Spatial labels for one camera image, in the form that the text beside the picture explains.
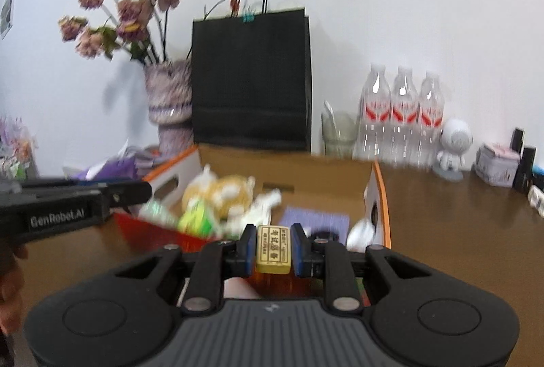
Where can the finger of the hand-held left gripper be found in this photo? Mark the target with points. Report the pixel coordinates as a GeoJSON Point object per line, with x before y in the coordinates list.
{"type": "Point", "coordinates": [127, 193]}

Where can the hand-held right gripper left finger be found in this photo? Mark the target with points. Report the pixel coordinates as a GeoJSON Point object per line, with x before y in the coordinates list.
{"type": "Point", "coordinates": [250, 250]}

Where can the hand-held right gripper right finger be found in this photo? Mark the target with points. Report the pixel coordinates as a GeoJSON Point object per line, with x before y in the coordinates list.
{"type": "Point", "coordinates": [298, 250]}

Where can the yellow rectangular eraser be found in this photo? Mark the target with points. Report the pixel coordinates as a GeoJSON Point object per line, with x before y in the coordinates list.
{"type": "Point", "coordinates": [274, 250]}

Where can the purple woven cloth mat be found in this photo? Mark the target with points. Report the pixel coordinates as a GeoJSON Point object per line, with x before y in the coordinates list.
{"type": "Point", "coordinates": [318, 218]}

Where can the green paper packet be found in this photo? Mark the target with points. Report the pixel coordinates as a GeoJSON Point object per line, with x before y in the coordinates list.
{"type": "Point", "coordinates": [197, 220]}

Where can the white and yellow plush toy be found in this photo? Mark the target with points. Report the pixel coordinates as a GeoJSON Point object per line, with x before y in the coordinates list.
{"type": "Point", "coordinates": [225, 193]}

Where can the white round plastic lid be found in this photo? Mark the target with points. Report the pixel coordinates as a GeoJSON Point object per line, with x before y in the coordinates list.
{"type": "Point", "coordinates": [361, 233]}

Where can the red cardboard box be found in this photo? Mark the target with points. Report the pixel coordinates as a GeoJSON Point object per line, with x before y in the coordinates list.
{"type": "Point", "coordinates": [323, 180]}

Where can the person's left hand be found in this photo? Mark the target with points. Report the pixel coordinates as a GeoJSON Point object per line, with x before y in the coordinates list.
{"type": "Point", "coordinates": [9, 294]}

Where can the purple tissue pack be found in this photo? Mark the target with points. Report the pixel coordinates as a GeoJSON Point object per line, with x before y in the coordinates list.
{"type": "Point", "coordinates": [119, 168]}

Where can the crumpled white tissue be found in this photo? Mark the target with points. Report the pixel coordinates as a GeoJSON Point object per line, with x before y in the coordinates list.
{"type": "Point", "coordinates": [259, 210]}

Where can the pale colourful bundle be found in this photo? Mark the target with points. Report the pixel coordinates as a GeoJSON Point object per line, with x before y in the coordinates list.
{"type": "Point", "coordinates": [17, 150]}

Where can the purple mottled ceramic vase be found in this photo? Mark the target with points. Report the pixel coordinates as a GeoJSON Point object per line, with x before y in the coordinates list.
{"type": "Point", "coordinates": [168, 95]}

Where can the clear glass cup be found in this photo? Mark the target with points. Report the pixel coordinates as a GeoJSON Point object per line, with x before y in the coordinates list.
{"type": "Point", "coordinates": [340, 137]}

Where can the white plastic spoon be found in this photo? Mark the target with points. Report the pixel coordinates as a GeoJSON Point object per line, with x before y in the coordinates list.
{"type": "Point", "coordinates": [328, 110]}

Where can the clear plastic water bottle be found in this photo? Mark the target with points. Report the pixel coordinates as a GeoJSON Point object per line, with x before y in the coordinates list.
{"type": "Point", "coordinates": [404, 120]}
{"type": "Point", "coordinates": [375, 116]}
{"type": "Point", "coordinates": [431, 125]}

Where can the black paper shopping bag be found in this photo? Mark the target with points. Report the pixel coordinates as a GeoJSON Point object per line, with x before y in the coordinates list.
{"type": "Point", "coordinates": [250, 86]}

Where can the white robot figure speaker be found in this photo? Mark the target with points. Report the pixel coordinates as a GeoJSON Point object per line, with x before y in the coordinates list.
{"type": "Point", "coordinates": [455, 137]}

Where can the printed grey tin box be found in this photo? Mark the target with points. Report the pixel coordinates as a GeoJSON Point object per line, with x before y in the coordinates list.
{"type": "Point", "coordinates": [495, 169]}

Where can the green binder clip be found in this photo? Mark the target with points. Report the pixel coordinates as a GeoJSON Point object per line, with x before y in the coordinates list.
{"type": "Point", "coordinates": [248, 17]}

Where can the pink flat case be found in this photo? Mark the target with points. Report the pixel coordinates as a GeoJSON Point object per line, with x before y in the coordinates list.
{"type": "Point", "coordinates": [499, 150]}

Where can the slim black cosmetic box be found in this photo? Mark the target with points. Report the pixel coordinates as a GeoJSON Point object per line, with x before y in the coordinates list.
{"type": "Point", "coordinates": [517, 139]}

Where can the blue flat object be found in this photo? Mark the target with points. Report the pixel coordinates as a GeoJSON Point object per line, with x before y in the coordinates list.
{"type": "Point", "coordinates": [539, 170]}

